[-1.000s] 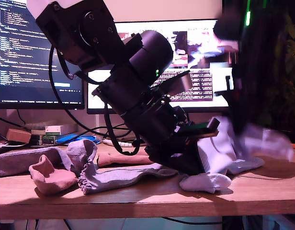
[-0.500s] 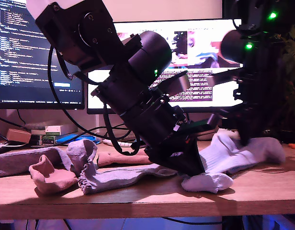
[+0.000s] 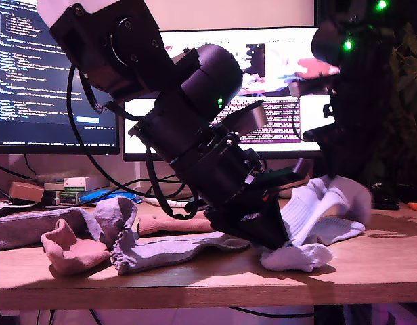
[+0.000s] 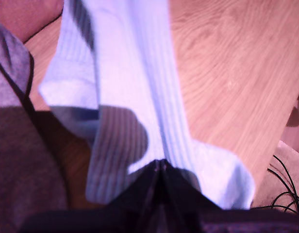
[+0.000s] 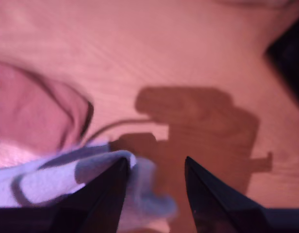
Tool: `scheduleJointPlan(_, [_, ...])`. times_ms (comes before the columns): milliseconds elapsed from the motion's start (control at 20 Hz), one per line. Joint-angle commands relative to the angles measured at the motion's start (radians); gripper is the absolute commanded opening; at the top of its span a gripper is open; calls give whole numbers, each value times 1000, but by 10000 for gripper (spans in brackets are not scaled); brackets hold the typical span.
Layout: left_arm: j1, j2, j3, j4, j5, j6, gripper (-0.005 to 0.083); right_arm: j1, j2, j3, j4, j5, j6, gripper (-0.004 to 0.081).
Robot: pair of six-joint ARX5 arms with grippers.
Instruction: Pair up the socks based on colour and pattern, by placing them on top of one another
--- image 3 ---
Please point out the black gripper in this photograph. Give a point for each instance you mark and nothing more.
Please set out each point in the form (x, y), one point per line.
(222, 169)

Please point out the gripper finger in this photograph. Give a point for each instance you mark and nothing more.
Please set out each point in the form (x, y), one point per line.
(337, 159)

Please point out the white ribbed sock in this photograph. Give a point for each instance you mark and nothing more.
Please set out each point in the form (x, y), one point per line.
(296, 259)
(310, 210)

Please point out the pink sock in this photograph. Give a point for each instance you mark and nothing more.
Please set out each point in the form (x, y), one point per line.
(168, 224)
(80, 259)

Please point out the grey frilled cuff sock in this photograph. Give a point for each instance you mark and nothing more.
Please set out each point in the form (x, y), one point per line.
(168, 252)
(25, 227)

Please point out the black pouch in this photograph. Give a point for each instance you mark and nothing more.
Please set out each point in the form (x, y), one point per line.
(386, 203)

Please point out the green leafy houseplant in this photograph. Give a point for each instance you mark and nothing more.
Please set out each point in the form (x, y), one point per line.
(408, 101)

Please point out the small orange object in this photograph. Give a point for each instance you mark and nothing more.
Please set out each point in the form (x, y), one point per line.
(416, 206)

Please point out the bright screen black monitor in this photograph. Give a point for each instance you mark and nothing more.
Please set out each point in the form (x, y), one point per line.
(279, 40)

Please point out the blue plastic bag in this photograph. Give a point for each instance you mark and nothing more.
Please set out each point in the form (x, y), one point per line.
(103, 196)

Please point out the pale grey flat box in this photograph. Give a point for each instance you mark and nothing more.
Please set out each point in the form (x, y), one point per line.
(98, 182)

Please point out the white and green box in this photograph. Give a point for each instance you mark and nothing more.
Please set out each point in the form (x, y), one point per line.
(74, 184)

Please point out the green printed small box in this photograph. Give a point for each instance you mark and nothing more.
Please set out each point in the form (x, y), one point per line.
(68, 199)

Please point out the small cardboard box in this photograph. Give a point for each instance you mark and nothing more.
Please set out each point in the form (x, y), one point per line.
(25, 192)

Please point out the black keyboard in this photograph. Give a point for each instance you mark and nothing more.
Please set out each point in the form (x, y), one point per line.
(5, 211)

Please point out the dark code screen monitor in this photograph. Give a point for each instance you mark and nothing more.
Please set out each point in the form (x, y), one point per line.
(25, 101)

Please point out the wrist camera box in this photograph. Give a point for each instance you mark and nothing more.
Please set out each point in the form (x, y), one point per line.
(306, 88)
(254, 120)

